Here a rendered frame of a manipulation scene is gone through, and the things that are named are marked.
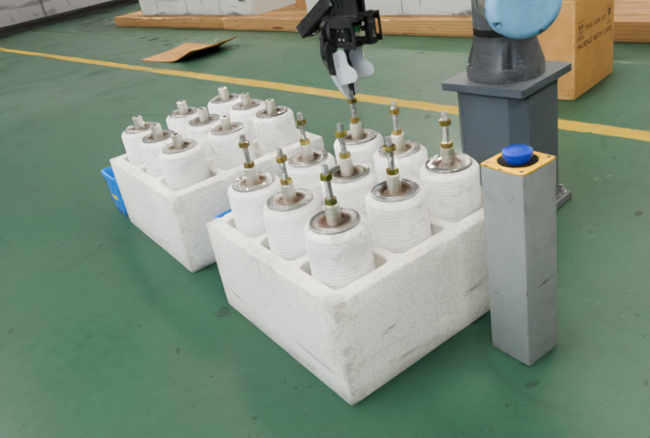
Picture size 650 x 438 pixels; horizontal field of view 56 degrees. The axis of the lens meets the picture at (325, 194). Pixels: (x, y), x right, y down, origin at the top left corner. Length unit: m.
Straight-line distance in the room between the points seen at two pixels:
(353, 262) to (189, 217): 0.53
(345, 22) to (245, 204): 0.35
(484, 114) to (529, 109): 0.09
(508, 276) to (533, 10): 0.43
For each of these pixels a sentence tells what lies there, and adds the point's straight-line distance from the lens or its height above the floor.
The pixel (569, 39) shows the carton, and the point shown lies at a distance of 2.00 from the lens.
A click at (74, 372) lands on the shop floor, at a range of 1.21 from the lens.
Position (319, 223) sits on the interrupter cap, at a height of 0.25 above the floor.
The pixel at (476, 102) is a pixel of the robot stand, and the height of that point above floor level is 0.26.
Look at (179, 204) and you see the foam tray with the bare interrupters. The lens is 1.30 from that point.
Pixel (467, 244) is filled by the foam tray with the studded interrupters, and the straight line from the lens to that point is 0.99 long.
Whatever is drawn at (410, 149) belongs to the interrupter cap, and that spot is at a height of 0.25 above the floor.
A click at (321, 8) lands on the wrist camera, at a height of 0.50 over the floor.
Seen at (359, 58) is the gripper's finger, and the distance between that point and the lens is 1.15.
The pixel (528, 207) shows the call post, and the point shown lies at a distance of 0.85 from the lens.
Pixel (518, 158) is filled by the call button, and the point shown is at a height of 0.33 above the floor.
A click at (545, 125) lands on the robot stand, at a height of 0.20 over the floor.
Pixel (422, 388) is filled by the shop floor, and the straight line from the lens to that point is 0.96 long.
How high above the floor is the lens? 0.66
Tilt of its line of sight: 25 degrees down
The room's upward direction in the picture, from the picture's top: 11 degrees counter-clockwise
